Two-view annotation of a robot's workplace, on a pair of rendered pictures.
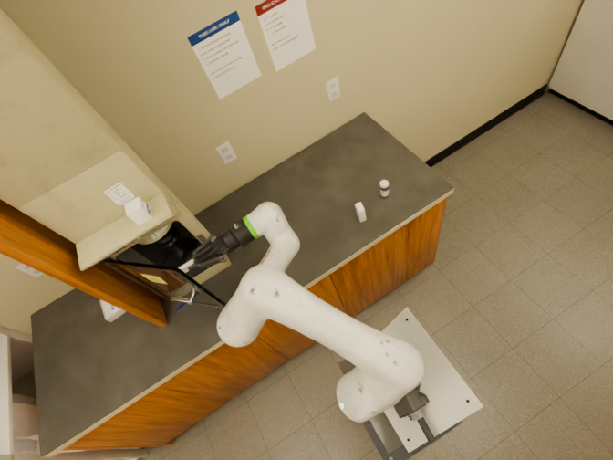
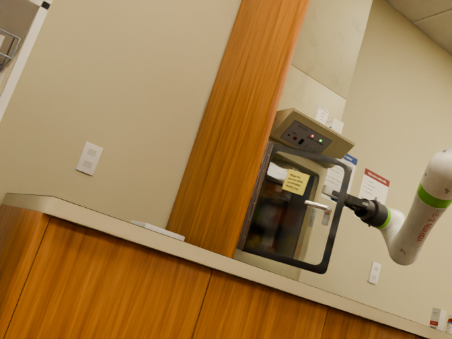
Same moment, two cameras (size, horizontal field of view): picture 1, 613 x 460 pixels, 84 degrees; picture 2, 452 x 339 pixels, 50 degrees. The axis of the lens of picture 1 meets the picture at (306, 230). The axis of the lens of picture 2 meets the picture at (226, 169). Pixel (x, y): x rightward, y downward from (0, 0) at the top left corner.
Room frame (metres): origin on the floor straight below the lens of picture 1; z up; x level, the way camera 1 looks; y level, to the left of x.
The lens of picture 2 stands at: (-0.71, 1.37, 0.87)
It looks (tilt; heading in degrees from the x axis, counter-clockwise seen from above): 13 degrees up; 340
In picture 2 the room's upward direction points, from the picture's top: 17 degrees clockwise
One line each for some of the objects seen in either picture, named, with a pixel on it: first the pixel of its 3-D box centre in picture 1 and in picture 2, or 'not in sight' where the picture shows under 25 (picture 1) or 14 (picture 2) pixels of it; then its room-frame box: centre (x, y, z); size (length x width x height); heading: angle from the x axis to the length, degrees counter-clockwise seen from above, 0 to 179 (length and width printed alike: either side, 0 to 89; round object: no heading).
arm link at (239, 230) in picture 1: (241, 232); (372, 212); (0.77, 0.22, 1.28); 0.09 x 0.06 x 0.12; 10
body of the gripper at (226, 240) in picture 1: (224, 244); (359, 206); (0.76, 0.29, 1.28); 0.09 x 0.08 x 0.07; 100
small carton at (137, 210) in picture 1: (139, 211); (332, 128); (0.82, 0.46, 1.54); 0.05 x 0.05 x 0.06; 5
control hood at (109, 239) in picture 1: (132, 236); (313, 139); (0.80, 0.53, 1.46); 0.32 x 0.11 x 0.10; 100
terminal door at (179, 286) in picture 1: (172, 287); (296, 206); (0.74, 0.56, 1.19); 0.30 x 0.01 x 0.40; 57
